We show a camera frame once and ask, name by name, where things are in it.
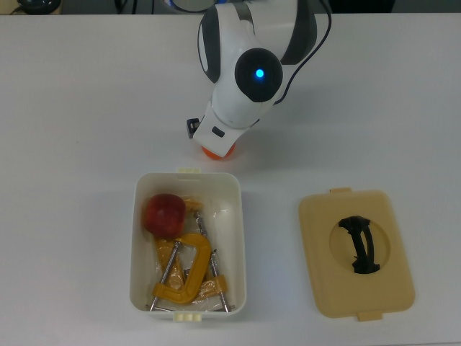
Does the large yellow C-clamp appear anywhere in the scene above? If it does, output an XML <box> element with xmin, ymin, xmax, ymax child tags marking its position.
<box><xmin>148</xmin><ymin>233</ymin><xmax>212</xmax><ymax>311</ymax></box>

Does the red toy apple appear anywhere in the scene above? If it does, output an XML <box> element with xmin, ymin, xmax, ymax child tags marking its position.
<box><xmin>144</xmin><ymin>193</ymin><xmax>187</xmax><ymax>239</ymax></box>

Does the black lid handle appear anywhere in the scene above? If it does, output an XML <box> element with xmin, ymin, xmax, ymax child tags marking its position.
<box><xmin>337</xmin><ymin>215</ymin><xmax>382</xmax><ymax>274</ymax></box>

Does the beige plastic container lid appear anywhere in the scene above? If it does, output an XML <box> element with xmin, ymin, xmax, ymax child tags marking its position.
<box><xmin>297</xmin><ymin>187</ymin><xmax>416</xmax><ymax>321</ymax></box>

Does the orange toy fruit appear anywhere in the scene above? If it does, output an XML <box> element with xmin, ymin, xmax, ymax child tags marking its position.
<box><xmin>200</xmin><ymin>143</ymin><xmax>237</xmax><ymax>161</ymax></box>

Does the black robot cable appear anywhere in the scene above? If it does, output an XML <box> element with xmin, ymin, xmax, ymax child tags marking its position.
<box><xmin>275</xmin><ymin>0</ymin><xmax>333</xmax><ymax>106</ymax></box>

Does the dark round object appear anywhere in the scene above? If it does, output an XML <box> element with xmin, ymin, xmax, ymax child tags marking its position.
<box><xmin>16</xmin><ymin>0</ymin><xmax>63</xmax><ymax>15</ymax></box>

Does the white plastic container box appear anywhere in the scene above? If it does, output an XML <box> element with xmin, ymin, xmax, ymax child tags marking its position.
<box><xmin>128</xmin><ymin>167</ymin><xmax>246</xmax><ymax>322</ymax></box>

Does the small yellow bagged clamp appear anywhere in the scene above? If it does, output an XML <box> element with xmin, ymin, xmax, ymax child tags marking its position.
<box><xmin>200</xmin><ymin>248</ymin><xmax>231</xmax><ymax>314</ymax></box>
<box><xmin>182</xmin><ymin>195</ymin><xmax>212</xmax><ymax>241</ymax></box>

